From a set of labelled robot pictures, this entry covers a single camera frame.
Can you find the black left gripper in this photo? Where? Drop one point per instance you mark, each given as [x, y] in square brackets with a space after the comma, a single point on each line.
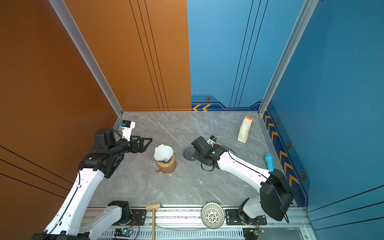
[141, 148]

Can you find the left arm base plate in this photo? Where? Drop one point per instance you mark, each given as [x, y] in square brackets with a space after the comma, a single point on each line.
[137, 217]

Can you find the aluminium corner post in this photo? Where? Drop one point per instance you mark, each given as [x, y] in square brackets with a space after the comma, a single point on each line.
[295, 37]
[75, 34]

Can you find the grey glass dripper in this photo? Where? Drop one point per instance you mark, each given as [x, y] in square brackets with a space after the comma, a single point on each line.
[188, 153]

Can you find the white paper coffee filter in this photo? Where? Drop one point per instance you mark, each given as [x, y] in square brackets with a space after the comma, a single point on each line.
[163, 154]

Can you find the left green circuit board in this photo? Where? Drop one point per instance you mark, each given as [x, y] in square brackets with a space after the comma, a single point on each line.
[125, 232]

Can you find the coffee filter pack orange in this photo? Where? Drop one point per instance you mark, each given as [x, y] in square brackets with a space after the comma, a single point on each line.
[245, 129]

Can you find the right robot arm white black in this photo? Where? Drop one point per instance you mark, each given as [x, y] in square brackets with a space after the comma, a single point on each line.
[275, 193]

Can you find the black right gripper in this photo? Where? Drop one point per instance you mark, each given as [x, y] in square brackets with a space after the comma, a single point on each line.
[195, 155]

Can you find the light blue cylinder roll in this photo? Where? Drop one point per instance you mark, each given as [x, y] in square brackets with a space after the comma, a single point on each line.
[270, 162]

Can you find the white woven trivet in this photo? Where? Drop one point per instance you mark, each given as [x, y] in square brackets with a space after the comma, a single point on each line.
[213, 215]

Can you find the orange glass carafe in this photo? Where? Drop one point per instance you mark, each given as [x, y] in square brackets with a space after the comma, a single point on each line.
[166, 170]

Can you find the wooden mallet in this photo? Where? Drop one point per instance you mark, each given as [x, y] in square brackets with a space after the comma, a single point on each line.
[152, 208]

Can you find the right green circuit board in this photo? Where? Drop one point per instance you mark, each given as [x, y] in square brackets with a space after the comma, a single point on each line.
[252, 233]

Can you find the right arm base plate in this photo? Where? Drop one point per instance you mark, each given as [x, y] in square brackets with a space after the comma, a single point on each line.
[232, 218]

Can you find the left aluminium corner post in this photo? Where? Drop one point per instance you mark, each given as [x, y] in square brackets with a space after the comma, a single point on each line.
[75, 34]

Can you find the green circuit board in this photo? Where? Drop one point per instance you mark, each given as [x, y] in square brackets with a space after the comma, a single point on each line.
[252, 233]
[125, 232]

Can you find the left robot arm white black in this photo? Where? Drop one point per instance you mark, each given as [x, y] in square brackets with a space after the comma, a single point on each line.
[100, 163]

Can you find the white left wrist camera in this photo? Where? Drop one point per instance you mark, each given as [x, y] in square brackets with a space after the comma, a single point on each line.
[127, 127]

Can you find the right aluminium corner post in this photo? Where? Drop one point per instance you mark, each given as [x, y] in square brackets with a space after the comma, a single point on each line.
[295, 37]

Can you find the aluminium front rail frame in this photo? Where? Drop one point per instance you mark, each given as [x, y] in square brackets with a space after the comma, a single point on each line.
[184, 222]

